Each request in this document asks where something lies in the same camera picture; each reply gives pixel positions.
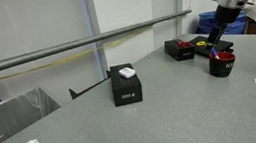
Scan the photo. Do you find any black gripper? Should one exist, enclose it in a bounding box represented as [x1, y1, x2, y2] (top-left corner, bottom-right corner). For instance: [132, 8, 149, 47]
[202, 1, 246, 50]

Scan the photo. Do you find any flat black box yellow logo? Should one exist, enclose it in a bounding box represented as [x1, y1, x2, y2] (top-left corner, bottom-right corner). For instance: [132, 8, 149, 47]
[189, 31, 236, 61]

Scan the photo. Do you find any blue recycling bin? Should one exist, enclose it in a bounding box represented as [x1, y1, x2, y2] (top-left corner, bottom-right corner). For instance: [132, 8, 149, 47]
[193, 6, 250, 42]

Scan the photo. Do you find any black cup red inside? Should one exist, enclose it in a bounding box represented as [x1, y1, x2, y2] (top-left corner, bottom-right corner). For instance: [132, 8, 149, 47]
[206, 49, 240, 80]

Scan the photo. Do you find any tall black ZED box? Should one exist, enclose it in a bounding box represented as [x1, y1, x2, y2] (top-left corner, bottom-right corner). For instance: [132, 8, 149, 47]
[108, 61, 146, 108]

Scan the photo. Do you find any low black box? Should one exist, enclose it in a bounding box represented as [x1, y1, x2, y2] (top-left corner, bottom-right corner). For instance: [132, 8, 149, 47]
[162, 36, 198, 64]

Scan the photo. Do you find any small red object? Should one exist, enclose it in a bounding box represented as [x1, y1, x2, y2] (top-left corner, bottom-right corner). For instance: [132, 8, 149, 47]
[176, 38, 193, 50]

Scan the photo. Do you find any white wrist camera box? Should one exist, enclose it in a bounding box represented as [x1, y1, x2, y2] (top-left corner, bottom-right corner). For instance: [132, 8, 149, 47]
[242, 1, 256, 24]

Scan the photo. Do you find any bin with clear plastic bag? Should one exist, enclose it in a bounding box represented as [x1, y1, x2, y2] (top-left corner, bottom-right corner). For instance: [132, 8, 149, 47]
[0, 84, 67, 143]

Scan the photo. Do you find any yellow cable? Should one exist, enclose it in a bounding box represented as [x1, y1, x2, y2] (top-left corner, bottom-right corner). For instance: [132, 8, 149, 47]
[0, 27, 155, 85]

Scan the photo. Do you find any black table bracket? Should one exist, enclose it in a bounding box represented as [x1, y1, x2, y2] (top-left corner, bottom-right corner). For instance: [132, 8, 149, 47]
[66, 69, 116, 101]

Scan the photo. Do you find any grey metal pole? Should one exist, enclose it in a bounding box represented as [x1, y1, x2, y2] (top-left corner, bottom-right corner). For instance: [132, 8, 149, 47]
[0, 8, 199, 77]

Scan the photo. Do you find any small white device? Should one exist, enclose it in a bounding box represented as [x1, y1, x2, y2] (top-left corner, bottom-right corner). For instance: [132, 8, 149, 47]
[117, 66, 137, 81]

